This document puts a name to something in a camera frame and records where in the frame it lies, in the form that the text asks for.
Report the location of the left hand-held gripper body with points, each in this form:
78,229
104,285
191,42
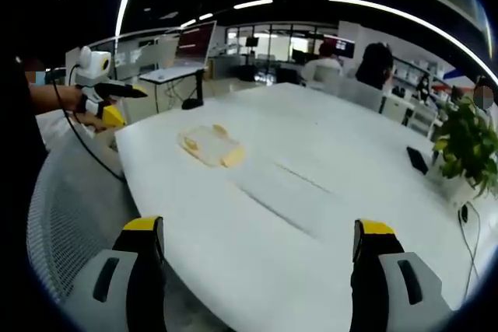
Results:
93,69

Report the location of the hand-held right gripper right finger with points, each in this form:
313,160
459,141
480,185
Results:
397,285

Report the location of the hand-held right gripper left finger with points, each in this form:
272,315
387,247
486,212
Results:
116,281

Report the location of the yellow plastic buckle part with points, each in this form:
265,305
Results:
232,156
190,144

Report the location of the yellow bread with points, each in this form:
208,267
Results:
212,147

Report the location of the person's left hand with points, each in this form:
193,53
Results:
91,118

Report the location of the small white side table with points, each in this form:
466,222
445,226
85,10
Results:
167,75

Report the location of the long ceiling light strip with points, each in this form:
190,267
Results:
124,5
408,17

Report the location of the open laptop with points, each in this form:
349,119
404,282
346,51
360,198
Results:
194,46

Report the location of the white mesh chair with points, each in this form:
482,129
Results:
78,207

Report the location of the short ceiling light strip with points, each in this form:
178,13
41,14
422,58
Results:
253,4
188,23
205,16

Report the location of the person's dark clothing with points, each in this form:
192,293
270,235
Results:
19,176

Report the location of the white plant pot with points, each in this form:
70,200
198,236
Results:
459,190

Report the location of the black smartphone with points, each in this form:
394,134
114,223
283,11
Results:
417,160

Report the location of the green potted plant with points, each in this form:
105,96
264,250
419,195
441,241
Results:
468,141

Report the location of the grey office chair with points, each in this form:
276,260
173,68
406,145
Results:
356,93

